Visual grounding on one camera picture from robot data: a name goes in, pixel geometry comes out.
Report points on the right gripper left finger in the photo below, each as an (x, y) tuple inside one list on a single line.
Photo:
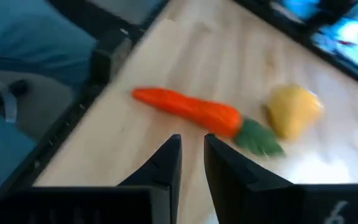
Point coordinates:
[(166, 168)]

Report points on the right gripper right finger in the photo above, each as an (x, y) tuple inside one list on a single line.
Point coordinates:
[(238, 186)]

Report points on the yellow pear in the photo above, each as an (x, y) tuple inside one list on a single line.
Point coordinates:
[(291, 110)]

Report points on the orange carrot with green leaves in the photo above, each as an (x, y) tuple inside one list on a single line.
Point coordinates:
[(197, 110)]

